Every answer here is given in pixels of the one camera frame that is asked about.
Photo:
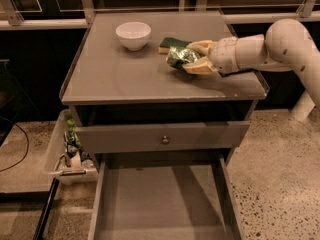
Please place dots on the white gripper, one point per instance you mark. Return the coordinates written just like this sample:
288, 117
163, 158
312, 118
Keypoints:
224, 55

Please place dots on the green crushed can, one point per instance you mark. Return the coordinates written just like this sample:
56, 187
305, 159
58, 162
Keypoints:
177, 57

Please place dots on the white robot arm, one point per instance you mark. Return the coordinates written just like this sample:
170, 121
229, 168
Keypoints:
287, 46

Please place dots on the grey drawer cabinet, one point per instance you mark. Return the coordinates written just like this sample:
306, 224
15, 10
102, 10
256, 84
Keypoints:
111, 85

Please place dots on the brass drawer knob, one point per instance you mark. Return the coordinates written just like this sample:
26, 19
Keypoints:
165, 140

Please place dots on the grey upper drawer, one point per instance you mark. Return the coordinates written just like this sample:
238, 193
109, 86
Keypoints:
148, 137

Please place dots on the grey open middle drawer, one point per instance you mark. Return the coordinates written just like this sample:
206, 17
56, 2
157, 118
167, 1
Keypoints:
173, 195

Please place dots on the green yellow sponge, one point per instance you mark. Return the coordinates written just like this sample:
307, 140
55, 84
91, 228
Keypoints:
169, 42

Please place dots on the black striped snack packet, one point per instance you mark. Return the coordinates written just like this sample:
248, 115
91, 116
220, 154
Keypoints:
242, 71

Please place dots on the white ceramic bowl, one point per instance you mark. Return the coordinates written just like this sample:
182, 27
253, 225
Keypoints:
133, 35

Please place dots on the green bag in bin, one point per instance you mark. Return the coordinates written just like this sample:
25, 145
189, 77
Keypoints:
71, 136

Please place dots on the white cup in bin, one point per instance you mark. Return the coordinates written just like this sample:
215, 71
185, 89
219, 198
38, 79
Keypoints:
75, 161

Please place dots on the white horizontal rail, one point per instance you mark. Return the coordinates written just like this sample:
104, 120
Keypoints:
229, 19

